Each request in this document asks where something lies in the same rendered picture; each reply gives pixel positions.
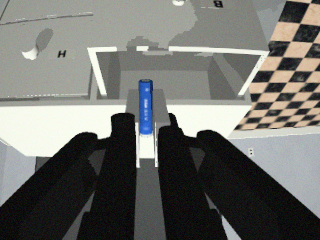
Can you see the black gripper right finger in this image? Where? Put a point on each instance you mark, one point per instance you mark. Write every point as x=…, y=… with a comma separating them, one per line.
x=255, y=205

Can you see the blue battery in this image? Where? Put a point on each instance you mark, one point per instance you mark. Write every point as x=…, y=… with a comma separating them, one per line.
x=145, y=107

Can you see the white chest of drawers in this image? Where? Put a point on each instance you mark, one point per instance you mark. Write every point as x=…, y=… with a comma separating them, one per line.
x=41, y=128

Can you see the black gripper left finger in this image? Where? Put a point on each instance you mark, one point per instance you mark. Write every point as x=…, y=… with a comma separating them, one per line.
x=47, y=204

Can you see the grey drawer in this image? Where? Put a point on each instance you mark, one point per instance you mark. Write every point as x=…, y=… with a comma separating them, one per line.
x=30, y=10
x=157, y=40
x=59, y=69

